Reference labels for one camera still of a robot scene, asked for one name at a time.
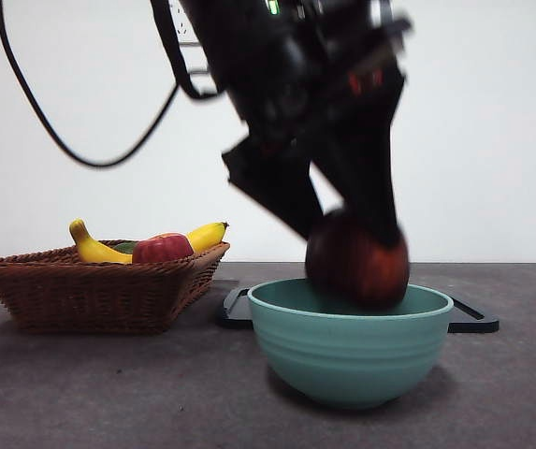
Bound black rectangular tray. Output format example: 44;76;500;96
214;286;500;335

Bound black cable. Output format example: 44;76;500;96
0;0;225;168

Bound dark red plum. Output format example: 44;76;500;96
304;212;412;310

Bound teal ribbed bowl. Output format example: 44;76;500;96
247;279;455;412

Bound white wall socket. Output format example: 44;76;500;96
168;1;204;47

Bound red bell pepper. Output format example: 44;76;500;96
131;232;196;264

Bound yellow banana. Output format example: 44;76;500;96
68;218;230;265

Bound brown wicker basket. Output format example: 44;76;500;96
0;240;231;335

